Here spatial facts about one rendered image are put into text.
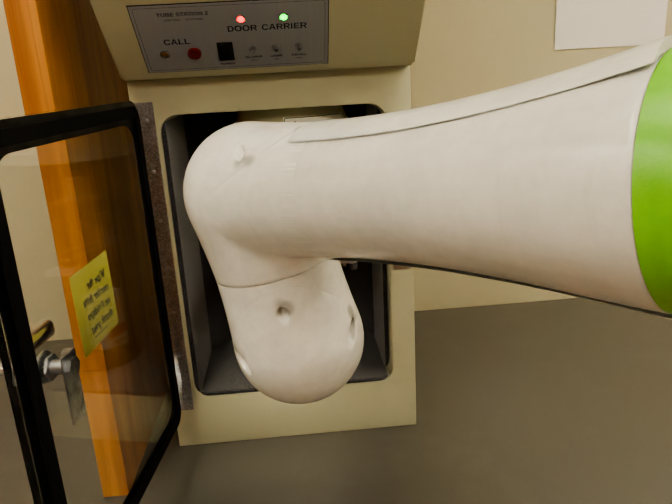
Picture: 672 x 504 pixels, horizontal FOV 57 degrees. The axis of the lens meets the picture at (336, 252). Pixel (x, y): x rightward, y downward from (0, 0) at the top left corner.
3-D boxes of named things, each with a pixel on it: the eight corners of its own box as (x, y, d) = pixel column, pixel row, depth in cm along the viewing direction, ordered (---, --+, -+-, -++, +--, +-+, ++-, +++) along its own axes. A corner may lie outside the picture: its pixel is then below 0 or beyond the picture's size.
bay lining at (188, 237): (215, 320, 103) (190, 105, 93) (368, 308, 105) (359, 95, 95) (195, 393, 80) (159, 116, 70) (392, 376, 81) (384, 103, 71)
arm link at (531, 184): (648, 371, 24) (732, 257, 31) (614, 76, 20) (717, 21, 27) (184, 283, 50) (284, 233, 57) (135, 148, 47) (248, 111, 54)
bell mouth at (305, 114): (231, 142, 90) (227, 103, 88) (351, 134, 91) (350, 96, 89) (219, 158, 73) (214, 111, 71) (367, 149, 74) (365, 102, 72)
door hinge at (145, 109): (174, 410, 80) (129, 103, 69) (194, 409, 80) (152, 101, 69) (172, 417, 79) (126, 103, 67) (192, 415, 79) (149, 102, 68)
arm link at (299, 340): (251, 446, 49) (385, 410, 48) (200, 305, 45) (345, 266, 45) (261, 362, 62) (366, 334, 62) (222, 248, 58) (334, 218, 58)
